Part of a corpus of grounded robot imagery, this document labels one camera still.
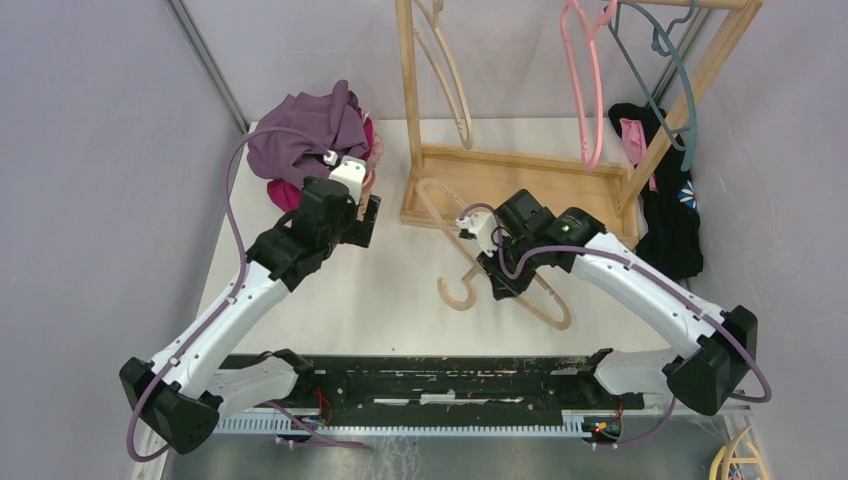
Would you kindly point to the purple pleated skirt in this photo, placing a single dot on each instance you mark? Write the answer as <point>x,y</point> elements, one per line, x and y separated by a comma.
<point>293,138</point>

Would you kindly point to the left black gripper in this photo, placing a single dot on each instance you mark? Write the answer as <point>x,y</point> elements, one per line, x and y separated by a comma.
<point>364,227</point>

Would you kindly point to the magenta skirt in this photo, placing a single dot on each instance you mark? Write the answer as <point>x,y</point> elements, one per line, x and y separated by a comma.
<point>287,197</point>

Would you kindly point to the wooden clothes rack frame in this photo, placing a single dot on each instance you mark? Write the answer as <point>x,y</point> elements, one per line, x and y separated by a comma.
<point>441,176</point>

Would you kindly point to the wooden hanger on floor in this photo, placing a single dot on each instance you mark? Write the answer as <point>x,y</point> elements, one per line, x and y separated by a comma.
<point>739,459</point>

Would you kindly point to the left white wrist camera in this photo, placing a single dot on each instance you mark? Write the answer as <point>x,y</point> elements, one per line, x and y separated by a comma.
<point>350,171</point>

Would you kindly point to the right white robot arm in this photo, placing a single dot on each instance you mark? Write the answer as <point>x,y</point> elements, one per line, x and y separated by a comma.
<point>711,352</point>

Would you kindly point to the blue-grey plastic hanger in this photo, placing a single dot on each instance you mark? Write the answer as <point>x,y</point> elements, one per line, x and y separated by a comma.
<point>683,138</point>

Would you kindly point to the black floral garment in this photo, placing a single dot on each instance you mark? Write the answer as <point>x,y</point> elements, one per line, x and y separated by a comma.
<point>671,243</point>

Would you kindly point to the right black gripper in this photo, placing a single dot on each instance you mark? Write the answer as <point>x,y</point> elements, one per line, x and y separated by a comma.
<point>505,285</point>

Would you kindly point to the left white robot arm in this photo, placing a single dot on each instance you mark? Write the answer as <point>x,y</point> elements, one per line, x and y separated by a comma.
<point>180,395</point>

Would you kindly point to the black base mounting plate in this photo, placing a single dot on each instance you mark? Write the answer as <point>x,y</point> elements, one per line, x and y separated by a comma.
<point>401,391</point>

